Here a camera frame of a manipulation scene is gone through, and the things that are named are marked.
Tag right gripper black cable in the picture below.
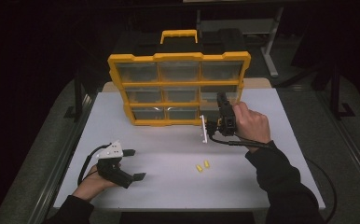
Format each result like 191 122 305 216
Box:
207 130 339 224

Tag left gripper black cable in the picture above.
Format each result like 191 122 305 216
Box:
77 142 112 187

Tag person's left hand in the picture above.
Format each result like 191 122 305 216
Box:
72 162 121 203

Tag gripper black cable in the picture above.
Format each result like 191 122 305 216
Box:
207 130 339 224
77 142 112 187

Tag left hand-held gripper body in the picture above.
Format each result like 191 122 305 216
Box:
95 140 134 189

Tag grey desk with metal legs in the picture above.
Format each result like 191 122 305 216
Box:
196 6 285 78

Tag aluminium rail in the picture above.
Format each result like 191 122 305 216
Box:
316 91 360 195
28 92 97 224

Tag yellow organizer case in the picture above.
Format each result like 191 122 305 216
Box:
107 29 252 127

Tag rows of clear bins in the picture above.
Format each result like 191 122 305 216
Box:
116 61 244 121

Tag person's right hand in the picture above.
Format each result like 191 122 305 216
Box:
231 101 272 153

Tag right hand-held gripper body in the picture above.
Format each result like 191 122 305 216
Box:
199 105 238 145

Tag black metal stand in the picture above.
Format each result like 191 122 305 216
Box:
329 59 356 119
63 66 90 120

